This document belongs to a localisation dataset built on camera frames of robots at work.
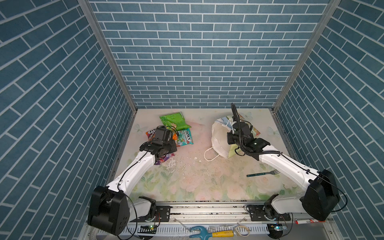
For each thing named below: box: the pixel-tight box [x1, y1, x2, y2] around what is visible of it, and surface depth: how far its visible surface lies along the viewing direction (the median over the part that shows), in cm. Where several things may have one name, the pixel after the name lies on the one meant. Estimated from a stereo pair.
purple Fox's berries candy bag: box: [154, 153, 175, 165], surface depth 91 cm
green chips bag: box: [159, 111, 192, 131], surface depth 106 cm
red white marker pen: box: [295, 219, 326, 225], surface depth 72 cm
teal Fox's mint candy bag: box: [176, 128, 194, 147], surface depth 101 cm
